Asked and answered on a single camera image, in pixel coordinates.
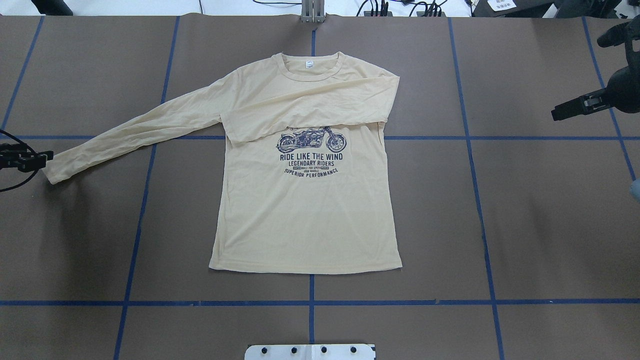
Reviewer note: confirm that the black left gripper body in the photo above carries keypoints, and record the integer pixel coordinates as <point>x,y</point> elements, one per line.
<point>21,157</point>

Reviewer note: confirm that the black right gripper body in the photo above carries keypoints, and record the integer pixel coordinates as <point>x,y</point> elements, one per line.
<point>626,89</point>

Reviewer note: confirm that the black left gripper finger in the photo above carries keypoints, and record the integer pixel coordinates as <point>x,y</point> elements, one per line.
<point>33,161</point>

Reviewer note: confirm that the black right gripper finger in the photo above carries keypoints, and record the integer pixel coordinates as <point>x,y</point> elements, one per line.
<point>583,105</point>

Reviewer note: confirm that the aluminium frame post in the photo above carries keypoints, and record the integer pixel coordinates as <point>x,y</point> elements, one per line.
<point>313,11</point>

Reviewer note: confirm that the beige long sleeve shirt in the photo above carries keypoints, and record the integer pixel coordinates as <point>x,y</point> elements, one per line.
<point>305,186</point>

